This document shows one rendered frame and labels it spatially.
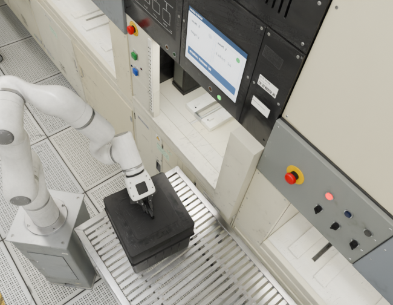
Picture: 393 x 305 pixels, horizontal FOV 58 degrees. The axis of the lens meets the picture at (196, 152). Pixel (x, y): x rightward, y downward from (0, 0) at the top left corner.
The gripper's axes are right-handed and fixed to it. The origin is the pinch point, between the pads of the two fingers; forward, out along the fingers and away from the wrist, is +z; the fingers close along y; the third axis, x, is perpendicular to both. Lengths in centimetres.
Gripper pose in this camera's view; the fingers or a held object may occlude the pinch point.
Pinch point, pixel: (147, 206)
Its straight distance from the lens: 147.8
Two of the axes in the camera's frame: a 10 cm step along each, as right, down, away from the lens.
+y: 8.6, -3.7, 3.5
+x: -4.2, -1.3, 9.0
